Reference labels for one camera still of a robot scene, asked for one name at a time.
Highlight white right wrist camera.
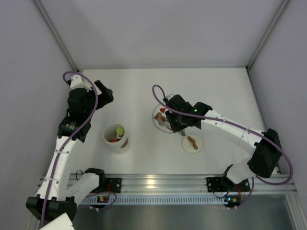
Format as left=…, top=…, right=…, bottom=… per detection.
left=166, top=93, right=175, bottom=100

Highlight white cylindrical lunch container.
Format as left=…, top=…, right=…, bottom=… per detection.
left=103, top=123, right=130, bottom=154

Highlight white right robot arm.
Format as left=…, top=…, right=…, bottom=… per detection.
left=163, top=94, right=281, bottom=189

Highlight blue rimmed white plate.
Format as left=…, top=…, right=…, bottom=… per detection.
left=152, top=104, right=173, bottom=134

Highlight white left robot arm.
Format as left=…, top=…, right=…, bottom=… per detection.
left=26, top=80, right=114, bottom=224

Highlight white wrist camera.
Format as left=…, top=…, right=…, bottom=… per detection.
left=166, top=93, right=175, bottom=100
left=70, top=74, right=92, bottom=91

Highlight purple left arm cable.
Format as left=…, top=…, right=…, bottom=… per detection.
left=38, top=71, right=118, bottom=228

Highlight brown chicken drumstick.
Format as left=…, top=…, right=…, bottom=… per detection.
left=153, top=112, right=167, bottom=122

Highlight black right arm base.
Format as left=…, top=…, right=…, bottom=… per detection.
left=205, top=176, right=250, bottom=193

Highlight aluminium mounting rail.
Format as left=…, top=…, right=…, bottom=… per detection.
left=106, top=174, right=296, bottom=195

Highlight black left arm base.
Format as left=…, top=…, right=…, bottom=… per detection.
left=102, top=178, right=122, bottom=194

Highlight metal tongs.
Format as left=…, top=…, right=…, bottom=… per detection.
left=157, top=120, right=186, bottom=137

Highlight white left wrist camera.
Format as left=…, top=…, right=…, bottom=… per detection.
left=70, top=74, right=92, bottom=91

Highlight white container lid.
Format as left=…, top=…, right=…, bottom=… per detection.
left=181, top=134, right=203, bottom=155

